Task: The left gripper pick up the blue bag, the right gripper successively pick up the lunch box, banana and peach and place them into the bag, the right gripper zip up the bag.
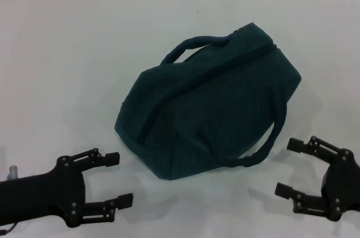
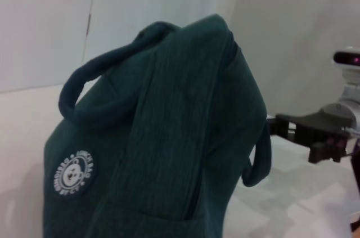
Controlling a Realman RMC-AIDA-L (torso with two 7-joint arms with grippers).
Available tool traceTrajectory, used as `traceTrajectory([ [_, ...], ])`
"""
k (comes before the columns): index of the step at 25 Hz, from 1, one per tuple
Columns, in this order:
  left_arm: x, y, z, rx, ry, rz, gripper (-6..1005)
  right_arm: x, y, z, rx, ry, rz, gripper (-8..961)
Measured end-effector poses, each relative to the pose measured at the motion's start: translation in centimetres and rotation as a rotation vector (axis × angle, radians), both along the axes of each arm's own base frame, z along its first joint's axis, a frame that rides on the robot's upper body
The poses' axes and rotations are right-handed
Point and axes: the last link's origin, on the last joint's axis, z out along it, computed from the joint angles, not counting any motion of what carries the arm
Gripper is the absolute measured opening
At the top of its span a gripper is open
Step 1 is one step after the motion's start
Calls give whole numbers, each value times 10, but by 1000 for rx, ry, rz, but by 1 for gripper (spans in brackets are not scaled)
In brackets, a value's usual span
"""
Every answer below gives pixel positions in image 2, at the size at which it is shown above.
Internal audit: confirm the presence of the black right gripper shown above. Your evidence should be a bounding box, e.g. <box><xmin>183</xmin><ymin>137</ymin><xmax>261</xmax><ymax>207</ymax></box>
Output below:
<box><xmin>266</xmin><ymin>109</ymin><xmax>355</xmax><ymax>149</ymax></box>

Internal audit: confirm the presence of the dark teal insulated lunch bag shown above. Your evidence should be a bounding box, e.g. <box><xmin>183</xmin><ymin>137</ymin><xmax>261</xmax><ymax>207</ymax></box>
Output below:
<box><xmin>42</xmin><ymin>12</ymin><xmax>273</xmax><ymax>238</ymax></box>

